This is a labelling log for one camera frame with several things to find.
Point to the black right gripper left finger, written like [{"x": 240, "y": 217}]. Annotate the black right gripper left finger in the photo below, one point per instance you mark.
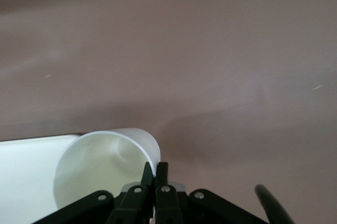
[{"x": 131, "y": 203}]

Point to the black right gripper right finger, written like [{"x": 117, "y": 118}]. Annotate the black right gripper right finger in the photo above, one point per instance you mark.
[{"x": 168, "y": 203}]

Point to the white plastic cup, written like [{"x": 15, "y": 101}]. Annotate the white plastic cup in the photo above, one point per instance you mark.
[{"x": 100, "y": 161}]

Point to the cream bear print tray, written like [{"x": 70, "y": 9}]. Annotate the cream bear print tray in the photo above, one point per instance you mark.
[{"x": 26, "y": 171}]

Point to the brown table cover sheet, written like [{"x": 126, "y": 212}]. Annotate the brown table cover sheet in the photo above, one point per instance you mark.
[{"x": 184, "y": 50}]

